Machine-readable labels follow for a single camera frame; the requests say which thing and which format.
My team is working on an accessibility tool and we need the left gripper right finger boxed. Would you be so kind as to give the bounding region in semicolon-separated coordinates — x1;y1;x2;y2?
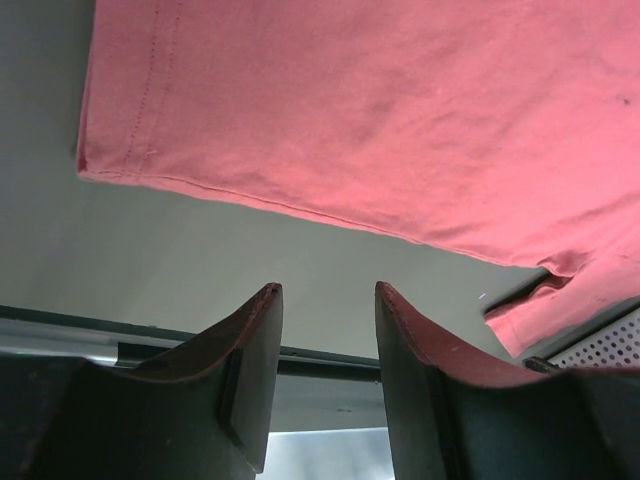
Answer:
375;282;639;479

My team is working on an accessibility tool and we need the white plastic laundry basket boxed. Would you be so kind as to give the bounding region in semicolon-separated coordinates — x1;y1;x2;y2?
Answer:
521;304;639;373

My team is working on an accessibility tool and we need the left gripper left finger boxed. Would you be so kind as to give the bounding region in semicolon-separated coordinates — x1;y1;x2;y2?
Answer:
1;283;283;479

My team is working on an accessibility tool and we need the red t shirt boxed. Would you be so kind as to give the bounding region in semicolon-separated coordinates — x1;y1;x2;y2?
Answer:
77;1;639;355

